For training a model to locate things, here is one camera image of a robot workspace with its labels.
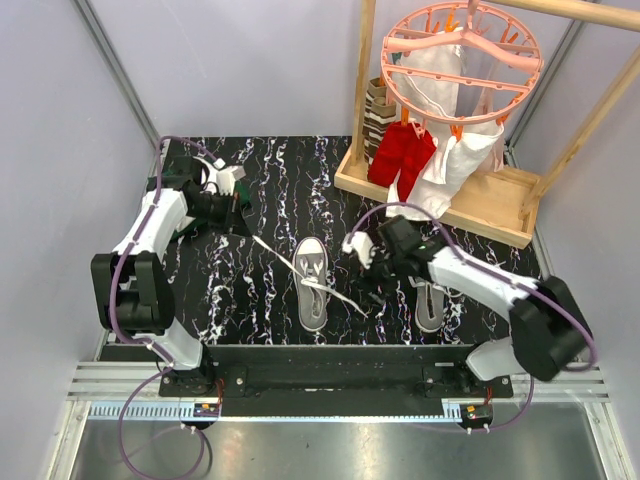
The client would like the white hanging cloth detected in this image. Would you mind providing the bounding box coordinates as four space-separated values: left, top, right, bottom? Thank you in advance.
387 45 504 218

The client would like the purple cable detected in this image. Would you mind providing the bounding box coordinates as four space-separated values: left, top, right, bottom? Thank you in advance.
107 134 226 474
347 202 599 434

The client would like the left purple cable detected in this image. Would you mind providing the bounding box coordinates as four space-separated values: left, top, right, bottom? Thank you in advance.
107 134 226 474

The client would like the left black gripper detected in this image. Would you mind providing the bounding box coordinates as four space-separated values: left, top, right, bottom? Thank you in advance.
187 190 252 239

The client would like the grey sneaker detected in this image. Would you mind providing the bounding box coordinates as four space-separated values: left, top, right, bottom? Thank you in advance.
409 277 445 333
292 237 328 332

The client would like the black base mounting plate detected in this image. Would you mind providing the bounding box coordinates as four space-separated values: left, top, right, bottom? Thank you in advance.
159 345 513 421

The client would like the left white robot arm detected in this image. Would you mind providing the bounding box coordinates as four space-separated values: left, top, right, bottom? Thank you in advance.
90 157 250 396

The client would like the green folded garment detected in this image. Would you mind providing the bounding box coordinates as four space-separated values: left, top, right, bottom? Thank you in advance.
161 175 251 241

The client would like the brown striped sock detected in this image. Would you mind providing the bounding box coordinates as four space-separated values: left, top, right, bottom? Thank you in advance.
363 77 396 164

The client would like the red hanging garment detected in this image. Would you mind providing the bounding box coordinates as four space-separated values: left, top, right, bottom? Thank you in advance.
368 122 437 202

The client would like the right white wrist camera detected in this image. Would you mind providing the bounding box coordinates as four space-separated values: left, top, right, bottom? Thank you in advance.
342 231 376 270

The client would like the white shoelace of sneaker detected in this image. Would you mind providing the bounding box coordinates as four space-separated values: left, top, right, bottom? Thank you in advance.
252 235 367 317

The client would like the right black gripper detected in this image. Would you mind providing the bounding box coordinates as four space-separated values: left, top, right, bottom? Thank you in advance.
351 242 406 309

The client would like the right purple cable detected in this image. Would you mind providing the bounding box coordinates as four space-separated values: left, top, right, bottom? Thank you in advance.
347 202 599 434

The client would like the aluminium rail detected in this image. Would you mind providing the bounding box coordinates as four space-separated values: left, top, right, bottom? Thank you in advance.
68 362 610 423

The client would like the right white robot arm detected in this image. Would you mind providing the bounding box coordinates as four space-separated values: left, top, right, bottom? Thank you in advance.
343 215 595 397

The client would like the pink round clothes hanger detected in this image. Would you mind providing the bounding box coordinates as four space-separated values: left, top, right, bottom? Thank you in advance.
380 1 544 138

